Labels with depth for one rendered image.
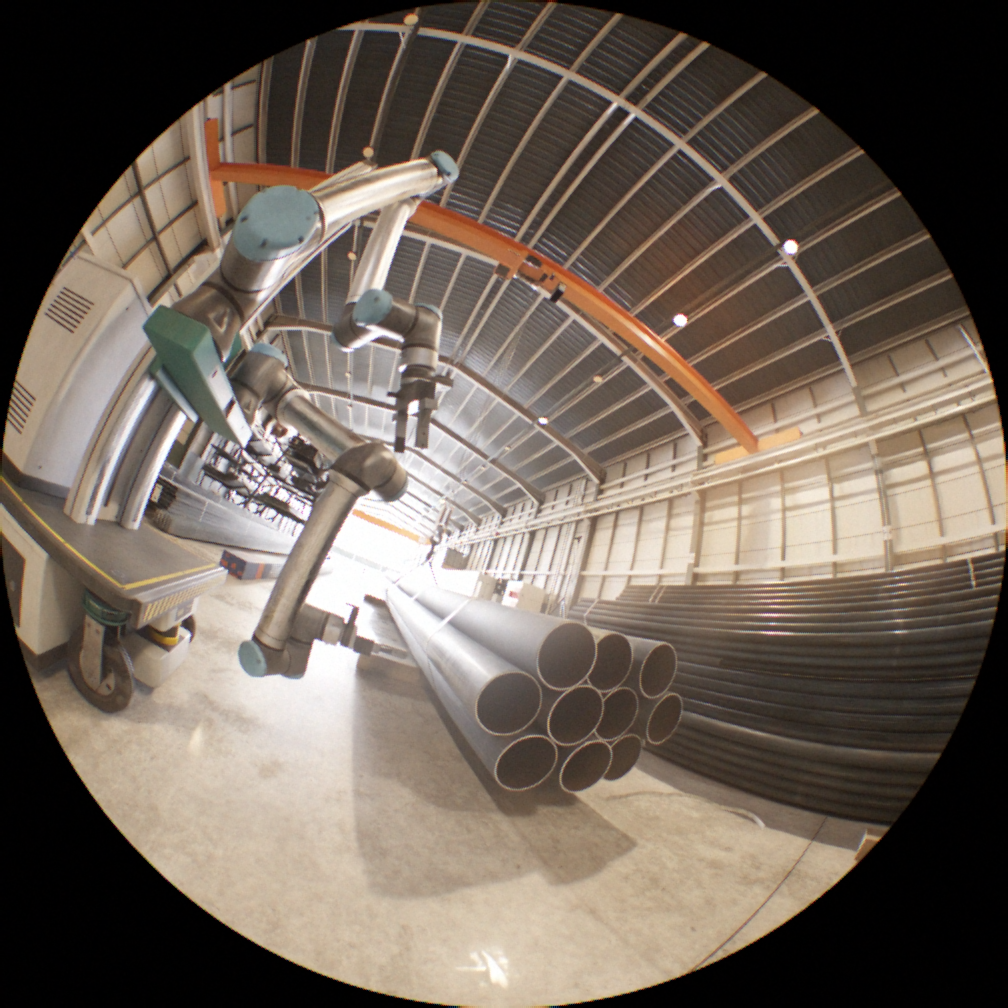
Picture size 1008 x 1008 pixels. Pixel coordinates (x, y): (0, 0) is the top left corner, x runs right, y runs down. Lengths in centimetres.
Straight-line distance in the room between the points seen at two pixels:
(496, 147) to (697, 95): 499
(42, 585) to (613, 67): 981
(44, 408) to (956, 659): 248
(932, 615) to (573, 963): 141
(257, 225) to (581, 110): 908
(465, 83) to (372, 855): 1021
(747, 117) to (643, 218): 413
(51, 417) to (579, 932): 138
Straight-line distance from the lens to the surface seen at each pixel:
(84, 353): 97
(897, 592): 199
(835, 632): 153
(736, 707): 151
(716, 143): 944
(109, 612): 76
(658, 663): 106
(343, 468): 77
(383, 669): 183
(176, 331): 73
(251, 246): 66
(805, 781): 146
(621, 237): 996
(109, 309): 97
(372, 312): 74
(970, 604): 158
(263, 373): 120
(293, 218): 68
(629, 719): 100
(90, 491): 94
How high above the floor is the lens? 54
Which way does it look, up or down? 18 degrees up
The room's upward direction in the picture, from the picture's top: 18 degrees clockwise
